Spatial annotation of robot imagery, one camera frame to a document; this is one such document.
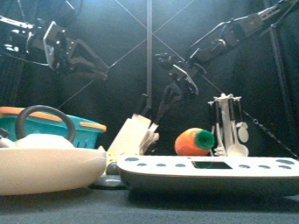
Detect white utensil rack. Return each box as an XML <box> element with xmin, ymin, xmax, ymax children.
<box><xmin>207</xmin><ymin>93</ymin><xmax>244</xmax><ymax>158</ymax></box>

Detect orange toy fruit green cap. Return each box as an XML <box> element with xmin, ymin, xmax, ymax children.
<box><xmin>174</xmin><ymin>127</ymin><xmax>217</xmax><ymax>157</ymax></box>

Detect white toy fork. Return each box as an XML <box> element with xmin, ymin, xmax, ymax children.
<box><xmin>211</xmin><ymin>101</ymin><xmax>229</xmax><ymax>158</ymax></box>

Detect white oval toy ladle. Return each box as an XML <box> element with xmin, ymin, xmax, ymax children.
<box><xmin>235</xmin><ymin>100</ymin><xmax>252</xmax><ymax>144</ymax></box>

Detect white toy spoon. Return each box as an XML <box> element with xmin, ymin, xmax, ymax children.
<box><xmin>227</xmin><ymin>100</ymin><xmax>250</xmax><ymax>158</ymax></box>

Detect yellow toy piece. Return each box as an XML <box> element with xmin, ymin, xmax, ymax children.
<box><xmin>105</xmin><ymin>146</ymin><xmax>118</xmax><ymax>176</ymax></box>

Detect white kitchen scale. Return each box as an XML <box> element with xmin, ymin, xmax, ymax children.
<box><xmin>117</xmin><ymin>154</ymin><xmax>299</xmax><ymax>197</ymax></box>

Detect large white bowl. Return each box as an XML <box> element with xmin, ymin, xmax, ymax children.
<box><xmin>0</xmin><ymin>146</ymin><xmax>109</xmax><ymax>196</ymax></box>

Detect short black-handled knife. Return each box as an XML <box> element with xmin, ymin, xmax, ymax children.
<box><xmin>145</xmin><ymin>105</ymin><xmax>155</xmax><ymax>118</ymax></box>

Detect tall black-handled knife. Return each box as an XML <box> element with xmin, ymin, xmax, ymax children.
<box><xmin>138</xmin><ymin>93</ymin><xmax>151</xmax><ymax>116</ymax></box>

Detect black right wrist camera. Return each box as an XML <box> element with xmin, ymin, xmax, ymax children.
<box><xmin>154</xmin><ymin>52</ymin><xmax>183</xmax><ymax>70</ymax></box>

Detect grey arm cable loop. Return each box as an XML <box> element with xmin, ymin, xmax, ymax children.
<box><xmin>0</xmin><ymin>51</ymin><xmax>53</xmax><ymax>67</ymax></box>

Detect grey vertical frame pole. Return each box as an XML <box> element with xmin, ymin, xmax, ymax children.
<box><xmin>146</xmin><ymin>0</ymin><xmax>154</xmax><ymax>110</ymax></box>

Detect teal basket orange handles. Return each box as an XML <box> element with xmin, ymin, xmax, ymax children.
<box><xmin>0</xmin><ymin>106</ymin><xmax>109</xmax><ymax>150</ymax></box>

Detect white kettle dark handle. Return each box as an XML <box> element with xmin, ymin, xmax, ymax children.
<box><xmin>0</xmin><ymin>104</ymin><xmax>78</xmax><ymax>150</ymax></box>

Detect black diagonal chain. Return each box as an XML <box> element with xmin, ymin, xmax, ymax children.
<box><xmin>249</xmin><ymin>115</ymin><xmax>299</xmax><ymax>160</ymax></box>

